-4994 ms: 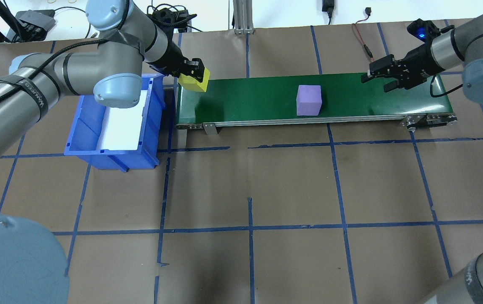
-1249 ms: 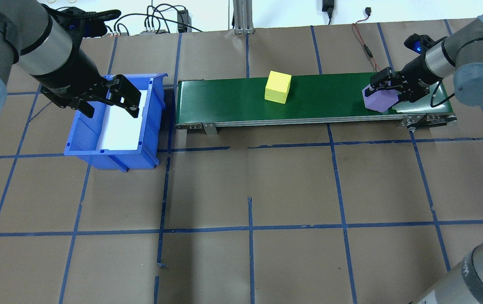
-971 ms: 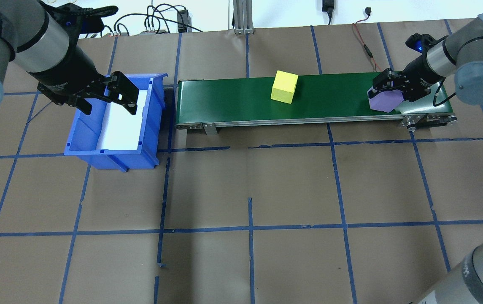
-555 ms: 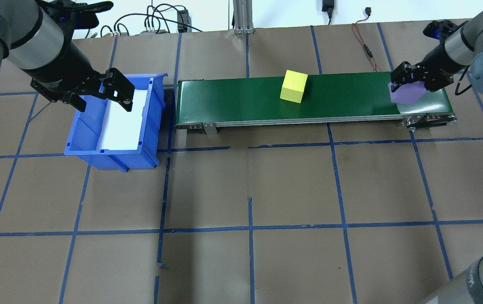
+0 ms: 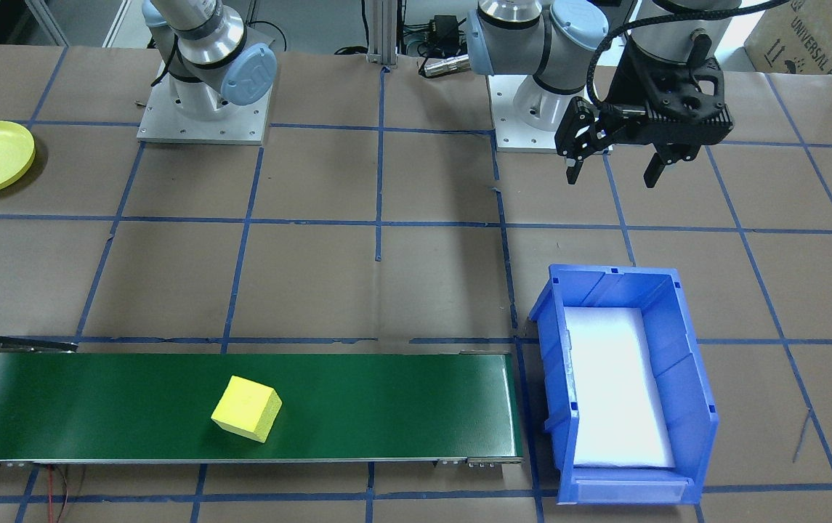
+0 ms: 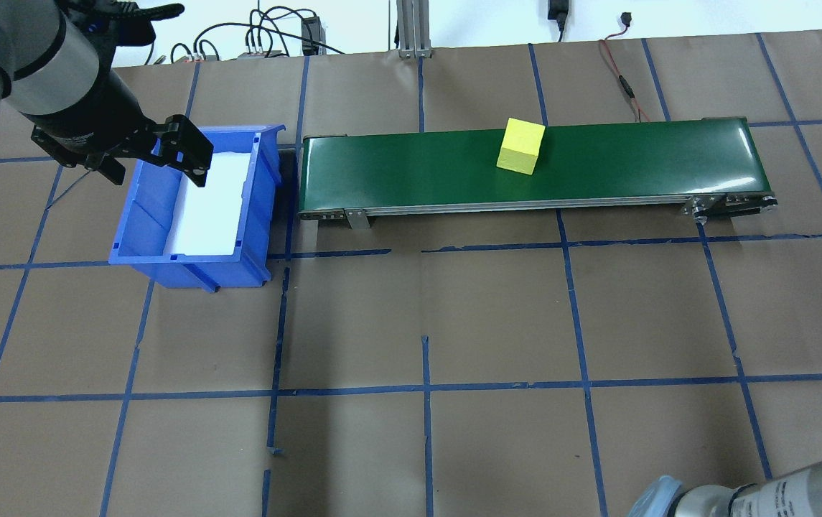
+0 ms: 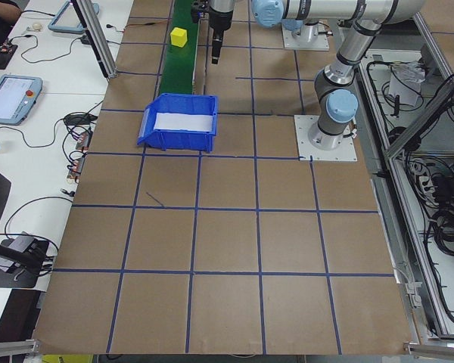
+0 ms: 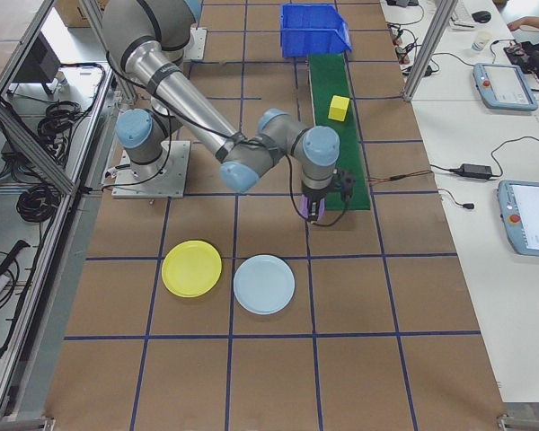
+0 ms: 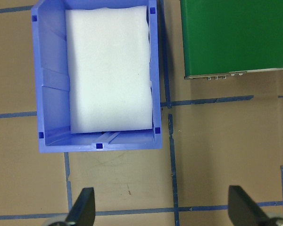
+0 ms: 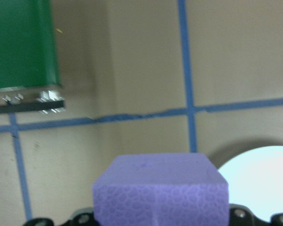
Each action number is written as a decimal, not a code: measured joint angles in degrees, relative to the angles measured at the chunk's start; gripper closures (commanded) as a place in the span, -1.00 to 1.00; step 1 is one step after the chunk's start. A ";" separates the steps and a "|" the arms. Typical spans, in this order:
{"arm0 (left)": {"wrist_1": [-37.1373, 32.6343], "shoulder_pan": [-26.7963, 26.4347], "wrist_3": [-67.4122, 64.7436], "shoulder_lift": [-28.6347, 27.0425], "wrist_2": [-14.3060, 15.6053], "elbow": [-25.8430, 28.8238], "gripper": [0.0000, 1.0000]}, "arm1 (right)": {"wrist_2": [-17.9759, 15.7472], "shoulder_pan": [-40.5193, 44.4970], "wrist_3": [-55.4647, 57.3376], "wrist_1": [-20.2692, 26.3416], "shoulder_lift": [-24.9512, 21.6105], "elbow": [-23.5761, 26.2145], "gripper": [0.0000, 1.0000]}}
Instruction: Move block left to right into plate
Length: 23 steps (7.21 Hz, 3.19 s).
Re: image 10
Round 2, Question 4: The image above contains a yellow round plate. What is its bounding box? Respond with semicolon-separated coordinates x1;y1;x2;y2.
216;145;283;223

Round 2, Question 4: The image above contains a purple foam block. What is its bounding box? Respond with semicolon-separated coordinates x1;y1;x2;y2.
92;153;230;226

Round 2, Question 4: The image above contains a green conveyor belt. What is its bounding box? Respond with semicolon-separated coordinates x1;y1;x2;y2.
0;0;67;116

